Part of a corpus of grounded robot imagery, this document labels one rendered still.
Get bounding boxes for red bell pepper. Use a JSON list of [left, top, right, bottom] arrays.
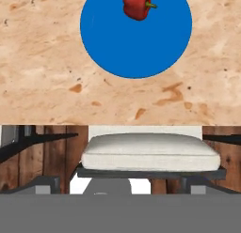
[[121, 0, 158, 22]]

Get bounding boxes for black stool frame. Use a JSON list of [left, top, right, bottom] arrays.
[[0, 132, 79, 164], [202, 133, 241, 147]]

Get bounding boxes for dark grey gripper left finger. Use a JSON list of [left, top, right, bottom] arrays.
[[0, 175, 61, 194]]

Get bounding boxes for stool with white cushion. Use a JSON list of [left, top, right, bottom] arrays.
[[76, 125, 228, 194]]

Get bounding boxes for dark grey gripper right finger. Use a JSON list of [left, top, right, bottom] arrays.
[[179, 175, 241, 194]]

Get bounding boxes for blue round plate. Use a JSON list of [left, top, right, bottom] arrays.
[[79, 0, 193, 80]]

